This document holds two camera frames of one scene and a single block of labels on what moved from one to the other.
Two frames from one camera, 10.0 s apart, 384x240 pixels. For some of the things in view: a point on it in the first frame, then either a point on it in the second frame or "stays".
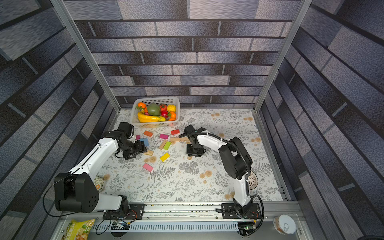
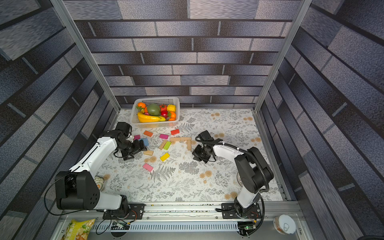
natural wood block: x=174 y=139 stays
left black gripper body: x=135 y=148 stays
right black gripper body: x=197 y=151 -> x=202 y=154
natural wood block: x=163 y=143 stays
